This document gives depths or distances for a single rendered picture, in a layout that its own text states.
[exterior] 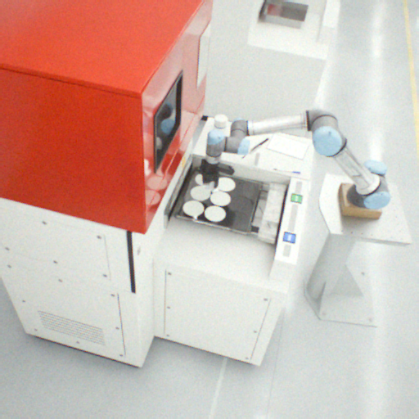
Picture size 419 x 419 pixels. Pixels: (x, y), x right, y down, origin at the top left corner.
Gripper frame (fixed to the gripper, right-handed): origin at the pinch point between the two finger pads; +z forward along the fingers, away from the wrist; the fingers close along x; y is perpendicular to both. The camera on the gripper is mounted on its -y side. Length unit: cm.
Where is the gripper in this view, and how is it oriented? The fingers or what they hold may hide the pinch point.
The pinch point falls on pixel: (213, 189)
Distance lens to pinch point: 227.6
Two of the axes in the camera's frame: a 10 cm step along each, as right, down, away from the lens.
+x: 2.8, 7.2, -6.4
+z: -0.7, 6.8, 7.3
